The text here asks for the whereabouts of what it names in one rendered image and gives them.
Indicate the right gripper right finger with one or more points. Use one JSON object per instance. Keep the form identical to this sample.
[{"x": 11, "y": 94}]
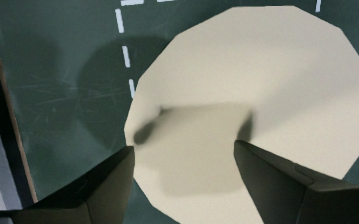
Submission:
[{"x": 286, "y": 192}]

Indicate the small wooden stool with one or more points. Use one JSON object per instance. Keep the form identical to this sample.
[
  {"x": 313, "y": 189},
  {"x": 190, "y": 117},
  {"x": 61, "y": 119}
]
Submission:
[{"x": 274, "y": 76}]

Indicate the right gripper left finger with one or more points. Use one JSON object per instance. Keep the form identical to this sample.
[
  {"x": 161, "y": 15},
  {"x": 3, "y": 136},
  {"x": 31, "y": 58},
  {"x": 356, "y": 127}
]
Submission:
[{"x": 99, "y": 196}]

